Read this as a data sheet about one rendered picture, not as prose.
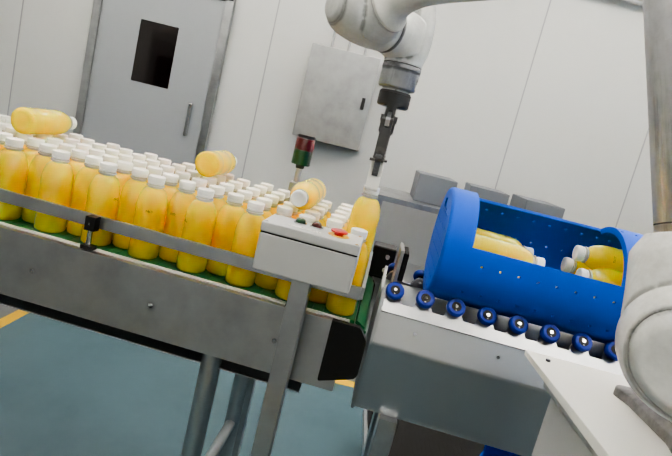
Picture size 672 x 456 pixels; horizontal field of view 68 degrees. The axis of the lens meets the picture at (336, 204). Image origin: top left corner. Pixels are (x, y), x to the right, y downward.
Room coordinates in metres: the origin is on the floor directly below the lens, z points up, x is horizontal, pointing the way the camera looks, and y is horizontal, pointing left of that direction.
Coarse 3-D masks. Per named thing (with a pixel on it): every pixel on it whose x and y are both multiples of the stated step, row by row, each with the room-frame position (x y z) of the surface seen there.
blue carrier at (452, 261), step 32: (448, 192) 1.28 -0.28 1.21; (448, 224) 1.13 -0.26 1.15; (480, 224) 1.37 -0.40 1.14; (512, 224) 1.35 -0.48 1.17; (544, 224) 1.32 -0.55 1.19; (576, 224) 1.28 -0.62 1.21; (448, 256) 1.11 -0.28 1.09; (480, 256) 1.10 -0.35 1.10; (544, 256) 1.36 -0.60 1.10; (448, 288) 1.14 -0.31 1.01; (480, 288) 1.12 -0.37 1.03; (512, 288) 1.10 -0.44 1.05; (544, 288) 1.09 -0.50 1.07; (576, 288) 1.08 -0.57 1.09; (608, 288) 1.08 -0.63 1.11; (544, 320) 1.13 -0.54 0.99; (576, 320) 1.10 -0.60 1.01; (608, 320) 1.09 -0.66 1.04
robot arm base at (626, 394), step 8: (616, 392) 0.74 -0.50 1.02; (624, 392) 0.72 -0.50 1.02; (632, 392) 0.72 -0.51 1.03; (624, 400) 0.72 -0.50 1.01; (632, 400) 0.70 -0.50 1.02; (640, 400) 0.70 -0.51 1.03; (632, 408) 0.70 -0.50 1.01; (640, 408) 0.68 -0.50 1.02; (648, 408) 0.67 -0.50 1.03; (640, 416) 0.68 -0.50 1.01; (648, 416) 0.66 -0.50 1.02; (656, 416) 0.65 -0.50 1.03; (648, 424) 0.66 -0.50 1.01; (656, 424) 0.64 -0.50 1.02; (664, 424) 0.63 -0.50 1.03; (656, 432) 0.64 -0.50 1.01; (664, 432) 0.62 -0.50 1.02; (664, 440) 0.62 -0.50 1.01
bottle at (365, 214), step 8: (360, 200) 1.16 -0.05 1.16; (368, 200) 1.15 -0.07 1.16; (376, 200) 1.17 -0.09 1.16; (352, 208) 1.17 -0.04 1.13; (360, 208) 1.15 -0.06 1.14; (368, 208) 1.15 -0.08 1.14; (376, 208) 1.15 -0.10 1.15; (352, 216) 1.16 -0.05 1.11; (360, 216) 1.14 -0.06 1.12; (368, 216) 1.14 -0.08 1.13; (376, 216) 1.15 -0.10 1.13; (352, 224) 1.15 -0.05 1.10; (360, 224) 1.14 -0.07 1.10; (368, 224) 1.14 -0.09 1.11; (376, 224) 1.16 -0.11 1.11; (368, 232) 1.15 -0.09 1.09; (368, 240) 1.15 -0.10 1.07; (368, 248) 1.15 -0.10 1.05; (368, 256) 1.16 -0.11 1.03
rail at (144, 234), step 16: (0, 192) 1.14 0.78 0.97; (32, 208) 1.13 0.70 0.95; (48, 208) 1.13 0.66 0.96; (64, 208) 1.12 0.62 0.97; (112, 224) 1.11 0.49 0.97; (128, 224) 1.11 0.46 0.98; (144, 240) 1.11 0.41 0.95; (160, 240) 1.10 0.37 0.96; (176, 240) 1.10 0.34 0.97; (208, 256) 1.09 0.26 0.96; (224, 256) 1.09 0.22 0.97; (240, 256) 1.09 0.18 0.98; (320, 288) 1.07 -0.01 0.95; (352, 288) 1.06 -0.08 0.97
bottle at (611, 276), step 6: (588, 270) 1.17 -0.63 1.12; (594, 270) 1.16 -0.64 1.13; (600, 270) 1.16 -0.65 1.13; (606, 270) 1.15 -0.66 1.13; (612, 270) 1.16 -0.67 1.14; (594, 276) 1.15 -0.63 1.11; (600, 276) 1.14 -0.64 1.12; (606, 276) 1.14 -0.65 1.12; (612, 276) 1.14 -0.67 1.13; (618, 276) 1.14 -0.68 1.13; (606, 282) 1.13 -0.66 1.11; (612, 282) 1.13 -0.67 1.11; (618, 282) 1.13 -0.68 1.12
